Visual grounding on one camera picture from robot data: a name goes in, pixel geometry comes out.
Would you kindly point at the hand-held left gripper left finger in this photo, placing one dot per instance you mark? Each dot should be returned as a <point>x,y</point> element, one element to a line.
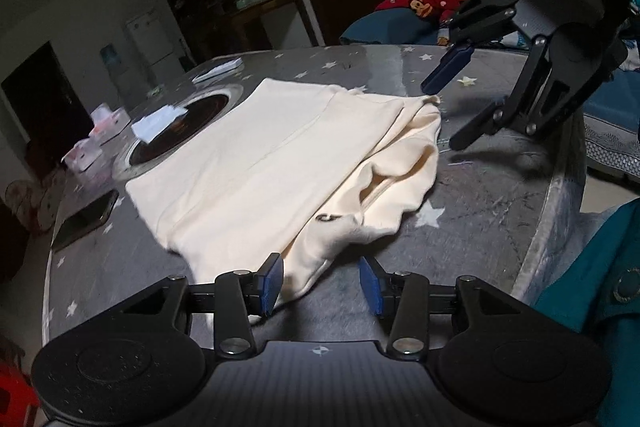
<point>269,287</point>

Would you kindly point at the round black induction cooker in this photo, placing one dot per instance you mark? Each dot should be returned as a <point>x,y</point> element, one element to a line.
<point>205,109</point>

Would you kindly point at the red plastic stool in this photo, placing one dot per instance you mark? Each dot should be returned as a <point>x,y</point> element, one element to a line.
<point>15,399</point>

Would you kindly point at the floral cushion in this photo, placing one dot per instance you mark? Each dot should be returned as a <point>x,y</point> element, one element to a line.
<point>27,204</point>

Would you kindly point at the wooden sideboard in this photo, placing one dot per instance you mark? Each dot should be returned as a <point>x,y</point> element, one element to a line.
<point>270,24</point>

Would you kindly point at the black smartphone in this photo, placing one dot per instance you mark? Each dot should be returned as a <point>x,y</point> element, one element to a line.
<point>82,222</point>

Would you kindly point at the grey star-print tablecloth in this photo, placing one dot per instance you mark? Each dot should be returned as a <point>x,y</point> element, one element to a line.
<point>475,217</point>

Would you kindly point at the white refrigerator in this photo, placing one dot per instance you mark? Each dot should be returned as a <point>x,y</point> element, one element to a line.
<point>150,44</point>

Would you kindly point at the blue sofa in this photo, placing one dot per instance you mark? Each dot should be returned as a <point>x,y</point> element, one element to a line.
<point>390,29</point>

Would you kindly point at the white tissue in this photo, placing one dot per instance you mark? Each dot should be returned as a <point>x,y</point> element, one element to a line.
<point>157,122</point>

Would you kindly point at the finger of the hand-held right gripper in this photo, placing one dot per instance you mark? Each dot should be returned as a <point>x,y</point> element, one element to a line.
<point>445,68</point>
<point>480,127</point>

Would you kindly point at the grey patterned sofa cover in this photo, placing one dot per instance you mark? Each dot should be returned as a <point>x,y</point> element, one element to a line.
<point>612,142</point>

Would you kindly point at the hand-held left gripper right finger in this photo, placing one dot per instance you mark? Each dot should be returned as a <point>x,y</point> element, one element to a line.
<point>371,288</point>

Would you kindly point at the teal jacket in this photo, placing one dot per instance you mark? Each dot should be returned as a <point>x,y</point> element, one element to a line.
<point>590,332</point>

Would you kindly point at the pink white tissue pack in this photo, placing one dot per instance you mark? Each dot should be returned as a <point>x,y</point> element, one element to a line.
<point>81,155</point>
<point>107,122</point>

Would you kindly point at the white folded paper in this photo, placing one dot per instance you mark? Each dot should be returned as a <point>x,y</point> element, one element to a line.
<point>217,70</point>

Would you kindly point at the cream knit garment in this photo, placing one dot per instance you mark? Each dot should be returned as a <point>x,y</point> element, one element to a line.
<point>250,167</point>

